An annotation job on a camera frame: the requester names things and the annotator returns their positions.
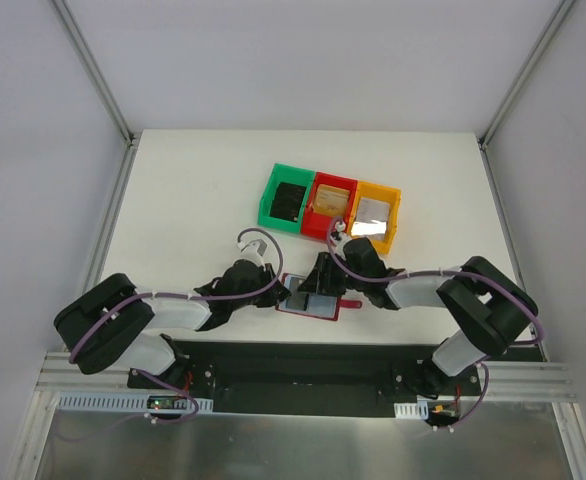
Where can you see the left aluminium table rail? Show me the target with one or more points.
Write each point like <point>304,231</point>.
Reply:
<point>69,377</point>

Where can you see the right aluminium table rail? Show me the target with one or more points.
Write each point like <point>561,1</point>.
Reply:
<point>515,264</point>

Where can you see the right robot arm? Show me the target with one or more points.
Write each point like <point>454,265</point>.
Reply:
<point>490,310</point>

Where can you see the aluminium frame post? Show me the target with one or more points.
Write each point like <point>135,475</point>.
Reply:
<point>90,66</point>
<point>558,18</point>

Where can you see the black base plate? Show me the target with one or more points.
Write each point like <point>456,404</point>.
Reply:
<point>335,380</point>

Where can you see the red leather card holder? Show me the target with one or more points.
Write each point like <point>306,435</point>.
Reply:
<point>321,307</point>

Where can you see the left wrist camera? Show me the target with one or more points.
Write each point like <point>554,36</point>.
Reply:
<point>253,251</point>

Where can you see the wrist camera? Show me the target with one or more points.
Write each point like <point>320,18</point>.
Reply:
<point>337,236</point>
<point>253,251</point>

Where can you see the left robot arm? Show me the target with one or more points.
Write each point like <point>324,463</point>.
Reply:
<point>114,324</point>

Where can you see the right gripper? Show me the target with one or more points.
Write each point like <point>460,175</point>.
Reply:
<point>324,273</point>

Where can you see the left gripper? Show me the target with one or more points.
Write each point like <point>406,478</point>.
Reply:
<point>264,282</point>

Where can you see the aluminium table rail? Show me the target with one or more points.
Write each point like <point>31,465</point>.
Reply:
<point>69,377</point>
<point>515,264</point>

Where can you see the gold VIP card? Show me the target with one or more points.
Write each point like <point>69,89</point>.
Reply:
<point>330,201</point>

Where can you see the left white cable duct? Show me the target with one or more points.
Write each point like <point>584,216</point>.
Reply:
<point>125,403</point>

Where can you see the yellow plastic bin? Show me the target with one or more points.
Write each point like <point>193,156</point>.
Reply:
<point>393,197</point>

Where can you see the left aluminium frame post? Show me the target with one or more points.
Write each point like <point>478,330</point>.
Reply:
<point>90,66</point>

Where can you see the black VIP card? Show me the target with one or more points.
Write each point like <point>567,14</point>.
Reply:
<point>287,201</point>

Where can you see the right white cable duct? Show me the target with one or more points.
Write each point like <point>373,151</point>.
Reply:
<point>412,411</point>

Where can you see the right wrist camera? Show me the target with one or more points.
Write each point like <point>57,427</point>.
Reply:
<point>337,236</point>

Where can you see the white cable duct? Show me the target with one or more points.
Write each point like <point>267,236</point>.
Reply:
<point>125,403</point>
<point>412,411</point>

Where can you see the silver VIP card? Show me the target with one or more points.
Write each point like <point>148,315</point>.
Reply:
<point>371,218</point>

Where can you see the red plastic bin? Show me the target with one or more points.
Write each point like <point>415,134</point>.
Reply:
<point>315,225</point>

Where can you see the right aluminium frame post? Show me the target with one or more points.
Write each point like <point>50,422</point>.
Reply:
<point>558,18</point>

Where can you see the green plastic bin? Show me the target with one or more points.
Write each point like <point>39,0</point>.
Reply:
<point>284,173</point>

